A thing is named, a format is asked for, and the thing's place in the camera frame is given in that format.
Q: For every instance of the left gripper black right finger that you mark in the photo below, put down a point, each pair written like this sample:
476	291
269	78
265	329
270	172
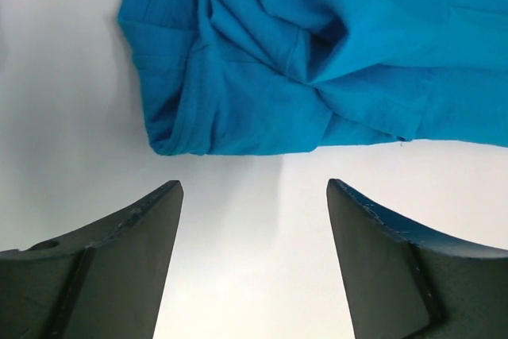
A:
403	279

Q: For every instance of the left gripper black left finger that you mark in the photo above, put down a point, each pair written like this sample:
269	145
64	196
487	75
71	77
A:
103	280

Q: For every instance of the blue t shirt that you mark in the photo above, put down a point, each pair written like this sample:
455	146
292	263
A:
266	77

